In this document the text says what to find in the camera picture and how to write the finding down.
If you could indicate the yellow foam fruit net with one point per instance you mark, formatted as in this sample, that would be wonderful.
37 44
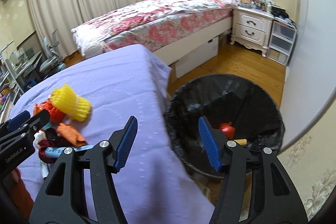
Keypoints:
67 101

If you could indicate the white sliding wardrobe door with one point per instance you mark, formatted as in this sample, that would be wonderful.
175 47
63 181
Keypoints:
310 82

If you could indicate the orange plastic bag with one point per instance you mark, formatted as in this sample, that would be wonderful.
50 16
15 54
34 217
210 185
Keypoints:
37 108

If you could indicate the bookshelf with books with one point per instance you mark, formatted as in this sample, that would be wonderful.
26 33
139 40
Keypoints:
10 89

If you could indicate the black lined trash bin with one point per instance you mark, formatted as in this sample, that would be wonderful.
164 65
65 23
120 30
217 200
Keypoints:
221 98

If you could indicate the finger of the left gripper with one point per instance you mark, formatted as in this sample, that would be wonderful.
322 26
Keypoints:
16 122
34 124

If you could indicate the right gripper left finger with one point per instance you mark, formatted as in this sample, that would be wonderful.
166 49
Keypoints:
80 187

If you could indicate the floral bed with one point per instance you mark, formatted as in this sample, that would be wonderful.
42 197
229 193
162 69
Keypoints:
169 28

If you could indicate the red foam fruit net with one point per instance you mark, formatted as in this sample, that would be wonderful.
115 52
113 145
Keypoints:
56 116

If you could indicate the orange wrapper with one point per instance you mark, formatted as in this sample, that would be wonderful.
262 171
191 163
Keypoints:
71 134

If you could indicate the white under-bed box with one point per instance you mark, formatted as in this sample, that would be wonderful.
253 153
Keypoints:
197 57

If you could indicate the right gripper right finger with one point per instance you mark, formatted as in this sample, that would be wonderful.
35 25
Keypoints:
273 199

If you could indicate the white nightstand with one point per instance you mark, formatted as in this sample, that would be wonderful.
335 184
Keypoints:
251 28

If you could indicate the red round wrapper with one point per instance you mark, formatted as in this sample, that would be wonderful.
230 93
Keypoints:
228 130

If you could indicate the white tissue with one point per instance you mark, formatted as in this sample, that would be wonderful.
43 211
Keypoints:
39 136

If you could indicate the black round cap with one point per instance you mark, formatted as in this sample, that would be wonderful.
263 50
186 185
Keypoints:
51 134

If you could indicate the desk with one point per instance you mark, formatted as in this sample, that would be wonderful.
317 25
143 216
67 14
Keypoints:
27 67

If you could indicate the light blue tube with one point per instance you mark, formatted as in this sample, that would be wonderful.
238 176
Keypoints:
54 153

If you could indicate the grey desk chair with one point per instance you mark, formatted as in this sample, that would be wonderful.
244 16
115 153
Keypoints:
54 62

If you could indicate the plastic drawer unit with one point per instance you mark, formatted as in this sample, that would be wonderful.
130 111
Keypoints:
281 41

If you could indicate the purple table cloth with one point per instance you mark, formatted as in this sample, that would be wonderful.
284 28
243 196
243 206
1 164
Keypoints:
153 187

